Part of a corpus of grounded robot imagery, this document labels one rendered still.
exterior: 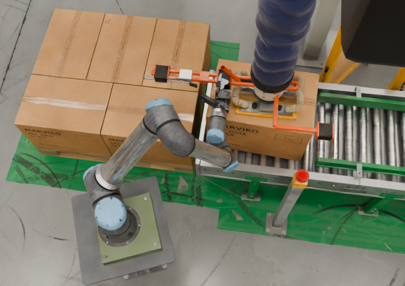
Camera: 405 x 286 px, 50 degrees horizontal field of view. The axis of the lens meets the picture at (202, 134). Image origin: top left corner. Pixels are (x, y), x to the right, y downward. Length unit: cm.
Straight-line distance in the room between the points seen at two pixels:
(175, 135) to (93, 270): 100
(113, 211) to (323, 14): 212
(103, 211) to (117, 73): 126
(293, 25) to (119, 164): 100
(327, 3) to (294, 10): 157
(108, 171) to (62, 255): 131
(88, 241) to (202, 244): 97
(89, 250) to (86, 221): 16
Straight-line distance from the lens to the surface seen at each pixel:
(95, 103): 307
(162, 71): 245
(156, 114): 185
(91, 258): 250
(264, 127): 245
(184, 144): 183
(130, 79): 311
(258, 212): 326
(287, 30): 187
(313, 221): 330
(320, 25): 352
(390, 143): 305
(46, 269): 338
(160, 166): 335
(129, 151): 202
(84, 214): 257
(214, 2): 420
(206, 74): 243
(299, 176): 226
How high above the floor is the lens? 314
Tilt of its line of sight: 65 degrees down
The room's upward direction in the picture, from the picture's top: 4 degrees counter-clockwise
